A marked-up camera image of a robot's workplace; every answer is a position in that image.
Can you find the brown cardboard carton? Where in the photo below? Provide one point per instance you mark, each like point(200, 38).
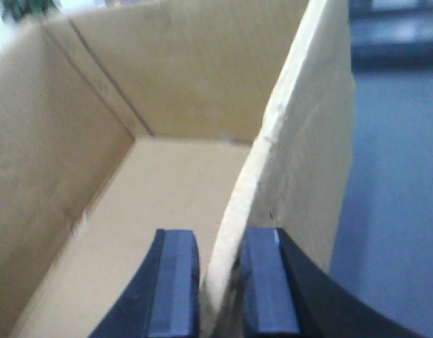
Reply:
point(204, 115)

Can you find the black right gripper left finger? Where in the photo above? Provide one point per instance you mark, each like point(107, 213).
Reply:
point(161, 300)

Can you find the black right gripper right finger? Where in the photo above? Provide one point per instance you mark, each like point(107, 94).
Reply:
point(284, 294)

